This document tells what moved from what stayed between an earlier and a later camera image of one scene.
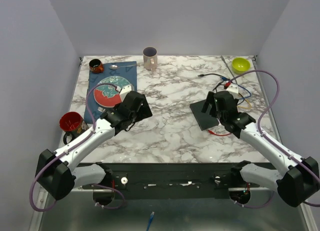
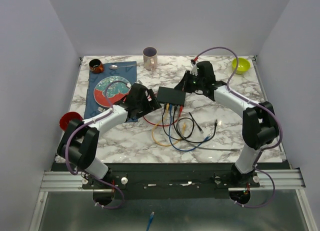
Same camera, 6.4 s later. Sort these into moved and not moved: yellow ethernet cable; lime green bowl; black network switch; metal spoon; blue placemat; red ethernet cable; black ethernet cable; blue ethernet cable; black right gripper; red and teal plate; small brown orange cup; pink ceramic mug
Moved: black network switch; black ethernet cable; yellow ethernet cable; blue ethernet cable; red ethernet cable; black right gripper
Not moved: metal spoon; blue placemat; small brown orange cup; red and teal plate; pink ceramic mug; lime green bowl
